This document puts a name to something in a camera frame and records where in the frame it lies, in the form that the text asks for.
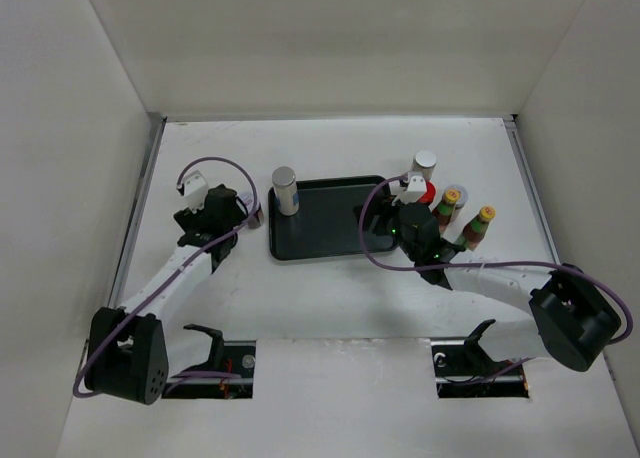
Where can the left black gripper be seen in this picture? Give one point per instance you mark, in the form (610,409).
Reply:
(190,220)

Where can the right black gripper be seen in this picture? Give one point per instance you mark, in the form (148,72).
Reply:
(380,204)

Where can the small white lid jar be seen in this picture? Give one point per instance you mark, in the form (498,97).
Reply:
(255,214)
(463,196)

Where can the yellow cap sauce bottle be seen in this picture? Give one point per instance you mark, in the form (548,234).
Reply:
(475,230)
(445,208)

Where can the white bead jar silver lid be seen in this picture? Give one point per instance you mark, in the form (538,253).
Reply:
(285,190)

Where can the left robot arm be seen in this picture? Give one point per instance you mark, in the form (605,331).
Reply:
(128,356)

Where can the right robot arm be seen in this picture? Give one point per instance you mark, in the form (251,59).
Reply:
(566,317)

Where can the black plastic tray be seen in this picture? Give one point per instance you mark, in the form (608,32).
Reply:
(326,224)

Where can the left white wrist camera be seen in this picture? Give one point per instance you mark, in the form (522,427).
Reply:
(194,190)

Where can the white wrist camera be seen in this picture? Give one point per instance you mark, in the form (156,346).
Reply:
(194,190)
(416,188)

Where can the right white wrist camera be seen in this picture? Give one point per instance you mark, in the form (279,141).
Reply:
(416,188)

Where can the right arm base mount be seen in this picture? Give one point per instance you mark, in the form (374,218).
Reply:
(463,370)

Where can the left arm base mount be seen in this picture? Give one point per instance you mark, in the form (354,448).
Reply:
(204,365)

